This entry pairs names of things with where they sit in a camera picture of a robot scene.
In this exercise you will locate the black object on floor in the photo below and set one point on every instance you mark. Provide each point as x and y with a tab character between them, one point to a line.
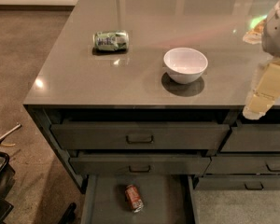
69	214

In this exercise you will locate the grey counter cabinet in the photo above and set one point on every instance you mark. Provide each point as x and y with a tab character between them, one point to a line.
82	84

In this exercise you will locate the top right drawer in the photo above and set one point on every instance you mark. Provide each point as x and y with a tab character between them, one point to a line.
253	137

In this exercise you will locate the middle right drawer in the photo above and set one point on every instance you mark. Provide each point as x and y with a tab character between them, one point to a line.
244	165

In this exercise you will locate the green crushed soda can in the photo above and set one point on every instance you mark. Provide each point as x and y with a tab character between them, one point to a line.
111	40

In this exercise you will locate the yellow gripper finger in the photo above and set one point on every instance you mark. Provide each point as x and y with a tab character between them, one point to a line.
253	36
265	90

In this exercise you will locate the open bottom left drawer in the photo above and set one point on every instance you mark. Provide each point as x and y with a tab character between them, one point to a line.
167	199

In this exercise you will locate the red coke can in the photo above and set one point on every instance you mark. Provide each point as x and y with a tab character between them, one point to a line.
134	198

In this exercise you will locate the top left drawer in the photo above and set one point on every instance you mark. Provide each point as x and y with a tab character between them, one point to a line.
139	135

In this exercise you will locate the white bowl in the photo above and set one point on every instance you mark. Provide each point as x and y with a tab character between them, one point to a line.
185	65

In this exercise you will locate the middle left drawer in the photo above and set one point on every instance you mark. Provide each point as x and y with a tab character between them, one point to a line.
139	163

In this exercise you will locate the metal rod on floor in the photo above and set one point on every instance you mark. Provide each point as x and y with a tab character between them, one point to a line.
2	137

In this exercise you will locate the black cart with items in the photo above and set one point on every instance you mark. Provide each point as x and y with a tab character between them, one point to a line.
6	183

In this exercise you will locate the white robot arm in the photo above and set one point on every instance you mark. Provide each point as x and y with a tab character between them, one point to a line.
270	39

